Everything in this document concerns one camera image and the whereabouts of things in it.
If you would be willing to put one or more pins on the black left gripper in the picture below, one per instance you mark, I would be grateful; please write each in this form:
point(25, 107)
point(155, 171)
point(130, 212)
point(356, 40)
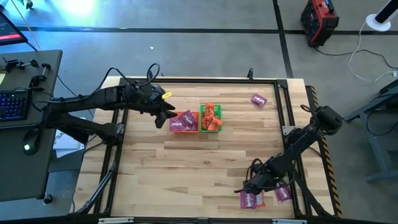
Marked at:
point(146, 98)

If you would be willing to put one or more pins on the grey desk leg frame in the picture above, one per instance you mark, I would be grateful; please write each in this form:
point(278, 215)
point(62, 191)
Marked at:
point(381, 149)

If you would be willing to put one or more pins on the orange plastic basket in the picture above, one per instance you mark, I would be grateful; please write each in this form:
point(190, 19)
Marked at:
point(183, 132)

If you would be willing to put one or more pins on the dark screen with red bar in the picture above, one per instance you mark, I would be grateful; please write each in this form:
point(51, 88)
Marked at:
point(7, 31)

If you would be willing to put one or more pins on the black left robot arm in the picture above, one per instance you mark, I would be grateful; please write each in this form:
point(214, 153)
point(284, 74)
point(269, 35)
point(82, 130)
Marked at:
point(93, 98)

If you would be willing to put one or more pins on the dark grey desk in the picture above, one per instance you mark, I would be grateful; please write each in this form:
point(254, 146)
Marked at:
point(18, 174)

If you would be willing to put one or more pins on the black desk clamp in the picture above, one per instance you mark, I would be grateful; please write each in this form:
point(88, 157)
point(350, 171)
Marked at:
point(12, 63)
point(38, 79)

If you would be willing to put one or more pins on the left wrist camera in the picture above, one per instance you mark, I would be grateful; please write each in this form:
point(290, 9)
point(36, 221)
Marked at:
point(157, 93)

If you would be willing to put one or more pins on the purple Skittles candy pack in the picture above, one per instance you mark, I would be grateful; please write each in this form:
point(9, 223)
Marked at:
point(248, 199)
point(259, 100)
point(283, 193)
point(189, 119)
point(176, 125)

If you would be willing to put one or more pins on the black computer mouse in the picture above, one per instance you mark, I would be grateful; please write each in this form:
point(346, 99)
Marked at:
point(31, 141)

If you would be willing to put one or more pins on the black table clamp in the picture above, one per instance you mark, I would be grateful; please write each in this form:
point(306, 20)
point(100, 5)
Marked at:
point(250, 74)
point(150, 75)

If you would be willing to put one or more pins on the yellow black hazard strip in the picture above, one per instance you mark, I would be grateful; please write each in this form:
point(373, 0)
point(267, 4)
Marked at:
point(329, 174)

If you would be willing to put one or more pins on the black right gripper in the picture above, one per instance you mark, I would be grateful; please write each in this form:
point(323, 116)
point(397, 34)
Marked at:
point(264, 175)

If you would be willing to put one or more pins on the black metal table frame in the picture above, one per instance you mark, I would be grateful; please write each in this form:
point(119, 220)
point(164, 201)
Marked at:
point(202, 81)

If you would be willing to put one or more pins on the red black power unit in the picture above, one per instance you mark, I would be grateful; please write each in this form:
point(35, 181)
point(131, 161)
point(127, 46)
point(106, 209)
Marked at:
point(320, 21)

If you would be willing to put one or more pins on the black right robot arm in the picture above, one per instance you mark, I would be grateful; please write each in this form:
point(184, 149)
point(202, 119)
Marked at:
point(298, 146)

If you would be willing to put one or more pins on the green plastic basket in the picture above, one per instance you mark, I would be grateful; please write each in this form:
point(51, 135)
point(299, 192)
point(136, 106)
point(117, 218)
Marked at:
point(218, 107)

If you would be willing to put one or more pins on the silver metal bracket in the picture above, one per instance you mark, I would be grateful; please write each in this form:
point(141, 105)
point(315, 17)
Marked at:
point(115, 220)
point(289, 221)

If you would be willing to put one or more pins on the white base black pole stand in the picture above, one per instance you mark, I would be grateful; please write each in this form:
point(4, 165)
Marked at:
point(377, 22)

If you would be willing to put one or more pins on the white printed box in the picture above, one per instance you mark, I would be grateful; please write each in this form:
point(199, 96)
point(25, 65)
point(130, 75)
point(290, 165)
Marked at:
point(63, 144)

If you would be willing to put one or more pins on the black round knob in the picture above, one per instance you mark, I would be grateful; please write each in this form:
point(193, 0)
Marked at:
point(47, 198)

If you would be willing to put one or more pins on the backlit black keyboard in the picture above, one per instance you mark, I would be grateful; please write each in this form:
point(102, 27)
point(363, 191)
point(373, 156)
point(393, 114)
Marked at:
point(12, 105)

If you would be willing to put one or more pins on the yellow tag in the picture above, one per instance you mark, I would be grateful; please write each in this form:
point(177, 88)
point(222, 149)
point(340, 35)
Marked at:
point(167, 95)

